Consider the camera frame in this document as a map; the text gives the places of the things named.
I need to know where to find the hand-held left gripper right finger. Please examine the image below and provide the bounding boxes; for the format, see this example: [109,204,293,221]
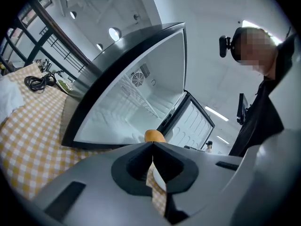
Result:
[153,142,243,226]

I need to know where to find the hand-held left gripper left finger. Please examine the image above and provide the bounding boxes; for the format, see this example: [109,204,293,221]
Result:
[30,142,170,226]

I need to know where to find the plain white plate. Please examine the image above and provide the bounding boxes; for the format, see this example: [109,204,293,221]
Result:
[152,165,167,190]

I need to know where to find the black mini fridge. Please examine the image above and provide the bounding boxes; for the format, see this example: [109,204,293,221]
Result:
[61,21,216,150]

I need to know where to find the long ceiling strip light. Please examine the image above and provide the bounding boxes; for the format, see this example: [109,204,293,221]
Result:
[204,106,229,121]
[216,135,230,145]

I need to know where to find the yellow checked tablecloth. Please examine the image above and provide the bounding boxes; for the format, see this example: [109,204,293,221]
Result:
[0,62,167,218]

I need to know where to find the black worn equipment rig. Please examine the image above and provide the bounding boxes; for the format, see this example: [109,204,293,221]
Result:
[236,92,248,125]

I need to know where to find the person's black and white top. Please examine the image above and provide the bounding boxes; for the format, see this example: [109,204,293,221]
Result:
[228,76,285,157]

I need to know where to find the white folded cloth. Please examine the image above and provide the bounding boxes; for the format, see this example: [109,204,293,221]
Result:
[0,76,24,124]

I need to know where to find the person's head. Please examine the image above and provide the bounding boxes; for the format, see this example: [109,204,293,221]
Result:
[234,27,278,76]

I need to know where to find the black metal balcony railing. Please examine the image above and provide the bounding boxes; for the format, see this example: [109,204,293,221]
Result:
[0,0,95,80]

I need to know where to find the coiled black power cable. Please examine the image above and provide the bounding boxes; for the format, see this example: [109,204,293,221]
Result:
[24,75,55,93]

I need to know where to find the black head-worn camera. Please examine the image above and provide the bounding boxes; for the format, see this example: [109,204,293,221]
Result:
[219,27,245,61]

